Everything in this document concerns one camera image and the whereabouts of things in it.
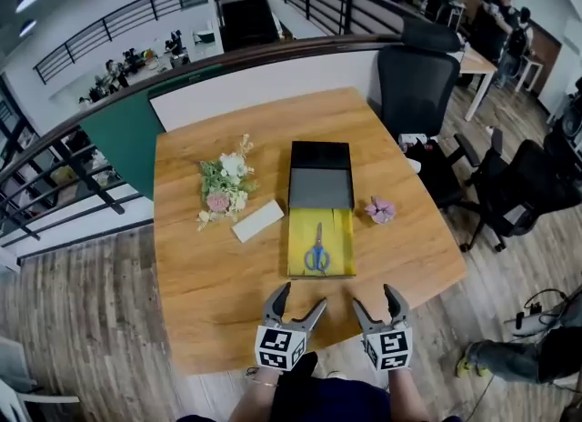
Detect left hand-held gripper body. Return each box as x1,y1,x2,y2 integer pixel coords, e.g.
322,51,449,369
255,317,315,374

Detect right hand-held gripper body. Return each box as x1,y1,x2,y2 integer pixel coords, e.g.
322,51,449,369
361,325,414,372

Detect blue-handled scissors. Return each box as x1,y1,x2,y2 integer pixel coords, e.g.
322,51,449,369
303,222,333,274

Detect black gift box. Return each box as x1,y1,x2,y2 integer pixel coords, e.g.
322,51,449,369
285,140,357,282

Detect person's left forearm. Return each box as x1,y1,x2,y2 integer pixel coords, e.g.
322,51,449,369
226,365,281,422

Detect person's right forearm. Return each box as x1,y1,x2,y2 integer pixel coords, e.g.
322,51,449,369
386,367,432,422

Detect person's dark shirt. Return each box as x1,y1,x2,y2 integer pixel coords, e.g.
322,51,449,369
176,350,457,422

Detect white rectangular block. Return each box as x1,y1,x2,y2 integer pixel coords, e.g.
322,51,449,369
231,199,286,245

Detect small pink flower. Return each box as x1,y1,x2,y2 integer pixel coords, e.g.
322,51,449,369
364,196,397,226

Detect artificial flower bouquet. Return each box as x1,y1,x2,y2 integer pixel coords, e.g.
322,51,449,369
196,133,261,233

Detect white and red object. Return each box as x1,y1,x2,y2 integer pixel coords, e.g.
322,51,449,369
398,133,438,149

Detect white divider panel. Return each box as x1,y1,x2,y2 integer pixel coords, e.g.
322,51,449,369
148,49,384,134

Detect black mesh office chair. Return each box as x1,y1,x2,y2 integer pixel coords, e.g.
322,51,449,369
376,17,484,210

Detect green divider panel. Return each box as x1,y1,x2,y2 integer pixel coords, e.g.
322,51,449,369
79,64,225,201

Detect wooden desk with white legs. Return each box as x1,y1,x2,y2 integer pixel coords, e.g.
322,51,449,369
457,45,500,123

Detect white cabinet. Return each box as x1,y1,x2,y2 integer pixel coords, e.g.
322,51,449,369
0,337,81,422

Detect thin wrist bracelet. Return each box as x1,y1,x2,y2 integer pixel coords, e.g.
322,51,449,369
246,367,280,388

